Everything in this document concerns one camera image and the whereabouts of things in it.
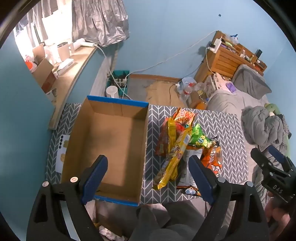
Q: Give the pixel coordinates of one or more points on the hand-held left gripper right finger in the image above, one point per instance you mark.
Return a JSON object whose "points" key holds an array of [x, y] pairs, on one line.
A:
{"points": [[201, 178]]}

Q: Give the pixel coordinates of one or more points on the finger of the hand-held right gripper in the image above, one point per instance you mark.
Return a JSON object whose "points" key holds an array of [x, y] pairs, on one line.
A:
{"points": [[263, 162], [277, 154]]}

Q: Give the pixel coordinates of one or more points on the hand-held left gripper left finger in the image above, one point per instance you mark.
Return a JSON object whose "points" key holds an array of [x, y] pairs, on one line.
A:
{"points": [[92, 183]]}

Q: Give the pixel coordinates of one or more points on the black snack packet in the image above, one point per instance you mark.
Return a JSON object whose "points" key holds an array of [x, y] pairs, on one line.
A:
{"points": [[190, 191]]}

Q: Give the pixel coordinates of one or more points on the silver snack packet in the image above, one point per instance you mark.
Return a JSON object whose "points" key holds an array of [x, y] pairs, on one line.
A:
{"points": [[185, 166]]}

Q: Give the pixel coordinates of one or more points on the orange snack packet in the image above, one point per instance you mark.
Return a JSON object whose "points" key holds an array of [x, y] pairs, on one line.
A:
{"points": [[214, 162]]}

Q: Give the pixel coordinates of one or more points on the long yellow snack packet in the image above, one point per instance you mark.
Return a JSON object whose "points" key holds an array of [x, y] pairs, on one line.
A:
{"points": [[178, 150]]}

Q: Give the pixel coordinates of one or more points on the green snack packet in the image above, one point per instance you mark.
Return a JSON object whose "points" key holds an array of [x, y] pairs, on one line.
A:
{"points": [[200, 139]]}

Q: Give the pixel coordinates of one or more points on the blue-sided cardboard box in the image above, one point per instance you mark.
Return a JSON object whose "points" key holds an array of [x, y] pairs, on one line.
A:
{"points": [[111, 139]]}

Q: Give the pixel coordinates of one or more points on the red snack packet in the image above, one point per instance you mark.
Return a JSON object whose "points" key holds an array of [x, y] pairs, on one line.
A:
{"points": [[161, 143]]}

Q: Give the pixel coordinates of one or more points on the orange-red snack packet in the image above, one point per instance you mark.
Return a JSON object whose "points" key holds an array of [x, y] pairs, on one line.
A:
{"points": [[187, 115]]}

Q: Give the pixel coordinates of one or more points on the person's right hand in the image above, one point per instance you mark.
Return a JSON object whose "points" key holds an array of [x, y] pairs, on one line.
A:
{"points": [[278, 215]]}

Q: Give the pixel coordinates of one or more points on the grey bunched blanket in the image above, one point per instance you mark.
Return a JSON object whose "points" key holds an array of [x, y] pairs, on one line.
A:
{"points": [[259, 127]]}

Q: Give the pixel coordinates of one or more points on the white paper card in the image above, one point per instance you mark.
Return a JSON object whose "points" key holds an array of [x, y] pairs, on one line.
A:
{"points": [[62, 160]]}

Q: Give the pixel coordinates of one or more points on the grey chevron table cloth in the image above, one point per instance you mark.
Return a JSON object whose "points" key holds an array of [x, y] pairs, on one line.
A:
{"points": [[226, 139]]}

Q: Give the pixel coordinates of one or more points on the green plush toy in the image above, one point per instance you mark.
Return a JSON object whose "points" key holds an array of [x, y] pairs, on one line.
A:
{"points": [[272, 109]]}

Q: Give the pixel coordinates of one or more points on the crumpled white paper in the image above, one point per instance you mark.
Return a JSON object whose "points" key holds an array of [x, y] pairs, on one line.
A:
{"points": [[111, 234]]}

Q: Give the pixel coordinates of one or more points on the person's grey trousers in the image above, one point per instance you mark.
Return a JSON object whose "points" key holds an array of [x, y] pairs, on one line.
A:
{"points": [[166, 222]]}

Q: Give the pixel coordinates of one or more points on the grey bed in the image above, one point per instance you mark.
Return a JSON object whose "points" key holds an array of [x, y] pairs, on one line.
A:
{"points": [[231, 102]]}

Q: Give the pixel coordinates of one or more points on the orange drink bottle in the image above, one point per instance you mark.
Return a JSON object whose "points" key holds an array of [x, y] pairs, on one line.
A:
{"points": [[202, 104]]}

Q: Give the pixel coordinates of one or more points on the grey pillow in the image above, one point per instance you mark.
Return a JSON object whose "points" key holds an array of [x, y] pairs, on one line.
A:
{"points": [[251, 81]]}

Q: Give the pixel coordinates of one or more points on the purple soft item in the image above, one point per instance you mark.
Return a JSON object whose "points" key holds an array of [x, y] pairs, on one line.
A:
{"points": [[230, 87]]}

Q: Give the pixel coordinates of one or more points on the clear plastic bottle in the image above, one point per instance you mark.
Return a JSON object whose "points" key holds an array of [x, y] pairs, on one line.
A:
{"points": [[187, 91]]}

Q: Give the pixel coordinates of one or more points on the white printed cloth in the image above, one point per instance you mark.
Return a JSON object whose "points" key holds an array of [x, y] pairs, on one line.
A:
{"points": [[217, 81]]}

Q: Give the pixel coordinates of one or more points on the white power strip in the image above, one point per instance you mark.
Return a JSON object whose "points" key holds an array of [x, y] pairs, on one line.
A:
{"points": [[120, 80]]}

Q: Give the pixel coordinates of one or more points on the wooden window sill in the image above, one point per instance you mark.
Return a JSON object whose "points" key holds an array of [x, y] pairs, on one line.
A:
{"points": [[67, 78]]}

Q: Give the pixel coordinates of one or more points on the wooden headboard shelf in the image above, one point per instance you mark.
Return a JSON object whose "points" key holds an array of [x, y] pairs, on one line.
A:
{"points": [[222, 60]]}

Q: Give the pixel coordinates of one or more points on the teal basket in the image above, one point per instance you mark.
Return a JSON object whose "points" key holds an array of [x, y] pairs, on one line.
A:
{"points": [[123, 74]]}

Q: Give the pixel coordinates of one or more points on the white flat box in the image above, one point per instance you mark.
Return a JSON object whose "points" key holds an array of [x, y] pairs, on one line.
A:
{"points": [[64, 66]]}

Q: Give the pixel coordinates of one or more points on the small brown cardboard box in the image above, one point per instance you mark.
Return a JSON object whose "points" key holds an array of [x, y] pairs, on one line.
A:
{"points": [[44, 71]]}

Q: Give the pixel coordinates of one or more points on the white plug adapter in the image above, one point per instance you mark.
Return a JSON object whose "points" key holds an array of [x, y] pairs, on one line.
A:
{"points": [[216, 45]]}

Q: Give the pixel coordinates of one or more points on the orange lidded container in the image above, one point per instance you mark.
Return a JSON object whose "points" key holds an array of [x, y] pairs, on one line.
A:
{"points": [[31, 66]]}

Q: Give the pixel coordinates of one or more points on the grey curtain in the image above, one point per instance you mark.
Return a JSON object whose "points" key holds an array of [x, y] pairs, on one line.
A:
{"points": [[99, 20]]}

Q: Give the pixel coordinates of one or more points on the sheer window curtain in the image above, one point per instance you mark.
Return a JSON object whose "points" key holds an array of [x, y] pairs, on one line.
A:
{"points": [[39, 25]]}

